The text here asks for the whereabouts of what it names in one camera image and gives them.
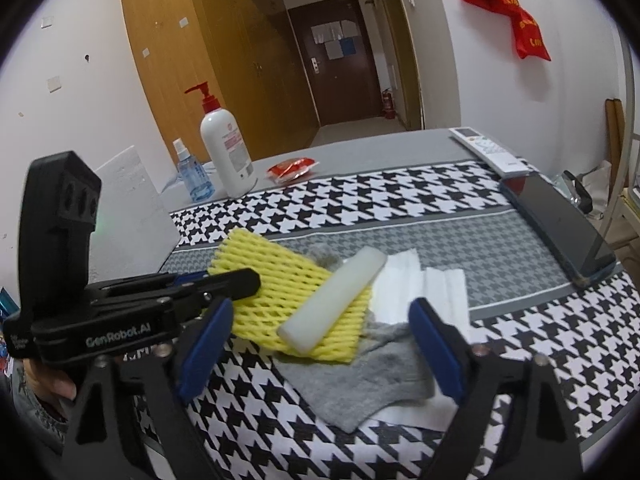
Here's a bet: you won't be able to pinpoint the white tissue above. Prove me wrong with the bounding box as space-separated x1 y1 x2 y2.
370 250 473 431

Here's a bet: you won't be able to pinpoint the dark brown door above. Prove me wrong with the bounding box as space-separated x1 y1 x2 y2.
288 0 382 126

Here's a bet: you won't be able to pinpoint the papers on door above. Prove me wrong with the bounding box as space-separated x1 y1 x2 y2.
312 20 358 58

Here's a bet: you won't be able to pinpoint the black handled bag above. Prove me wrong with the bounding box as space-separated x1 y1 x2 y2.
562 170 593 216

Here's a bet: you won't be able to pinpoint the houndstooth patterned cloth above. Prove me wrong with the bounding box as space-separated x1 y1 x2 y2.
122 127 633 480

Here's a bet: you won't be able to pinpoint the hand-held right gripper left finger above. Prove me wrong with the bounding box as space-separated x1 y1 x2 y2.
60 296 234 480

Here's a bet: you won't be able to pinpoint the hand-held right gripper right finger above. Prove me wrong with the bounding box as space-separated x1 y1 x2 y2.
408 297 583 480

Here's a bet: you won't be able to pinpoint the white foam box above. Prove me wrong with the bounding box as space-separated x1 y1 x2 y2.
95 146 177 281

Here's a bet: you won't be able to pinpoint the wooden wardrobe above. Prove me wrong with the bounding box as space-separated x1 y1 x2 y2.
118 0 321 166

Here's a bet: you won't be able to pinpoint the black smartphone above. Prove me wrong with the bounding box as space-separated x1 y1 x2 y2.
500 174 617 288

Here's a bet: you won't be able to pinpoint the white remote control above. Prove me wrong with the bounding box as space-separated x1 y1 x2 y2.
448 126 530 179

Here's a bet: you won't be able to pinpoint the grey sock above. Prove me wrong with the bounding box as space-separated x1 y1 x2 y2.
272 242 436 433

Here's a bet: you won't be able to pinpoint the white lotion bottle red pump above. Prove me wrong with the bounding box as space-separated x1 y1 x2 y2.
184 81 258 198

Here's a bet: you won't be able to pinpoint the blue spray bottle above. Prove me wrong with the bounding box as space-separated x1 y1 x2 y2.
172 137 216 203

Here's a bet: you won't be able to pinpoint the yellow foam net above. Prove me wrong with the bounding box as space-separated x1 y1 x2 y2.
207 227 373 363

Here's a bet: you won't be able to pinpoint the red snack packet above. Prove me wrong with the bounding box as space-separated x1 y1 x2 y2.
266 156 319 183

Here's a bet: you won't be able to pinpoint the metal bunk bed frame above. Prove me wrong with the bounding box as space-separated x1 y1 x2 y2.
612 35 640 201

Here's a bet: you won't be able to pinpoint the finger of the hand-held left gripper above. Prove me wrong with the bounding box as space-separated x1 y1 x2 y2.
172 268 262 311
165 270 211 286

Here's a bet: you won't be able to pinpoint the wooden boards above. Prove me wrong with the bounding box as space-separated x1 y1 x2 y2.
605 98 628 196

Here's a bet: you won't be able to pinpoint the person's left forearm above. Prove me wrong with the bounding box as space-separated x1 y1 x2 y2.
10 375 71 458

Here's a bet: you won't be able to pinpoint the white foam stick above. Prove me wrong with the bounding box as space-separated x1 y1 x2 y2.
277 246 388 356

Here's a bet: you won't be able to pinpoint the wooden door frame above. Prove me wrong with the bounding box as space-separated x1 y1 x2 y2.
374 0 426 131

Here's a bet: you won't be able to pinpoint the person's left hand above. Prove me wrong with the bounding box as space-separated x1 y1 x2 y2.
22 360 78 423

